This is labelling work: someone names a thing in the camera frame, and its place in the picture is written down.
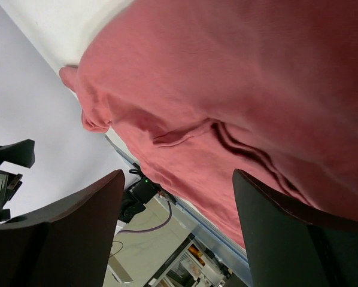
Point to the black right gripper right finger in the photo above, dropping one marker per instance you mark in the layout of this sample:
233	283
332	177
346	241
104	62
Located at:
289	243

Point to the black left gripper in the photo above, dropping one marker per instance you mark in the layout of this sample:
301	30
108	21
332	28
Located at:
21	154

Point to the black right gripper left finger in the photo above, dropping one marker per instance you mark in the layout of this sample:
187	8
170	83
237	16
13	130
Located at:
66	243

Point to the pink t-shirt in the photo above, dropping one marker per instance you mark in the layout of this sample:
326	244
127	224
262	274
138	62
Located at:
198	89

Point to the white slotted cable duct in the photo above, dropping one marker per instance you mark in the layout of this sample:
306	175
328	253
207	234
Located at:
230	253

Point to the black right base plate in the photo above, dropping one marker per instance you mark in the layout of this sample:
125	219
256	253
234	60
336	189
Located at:
138	194

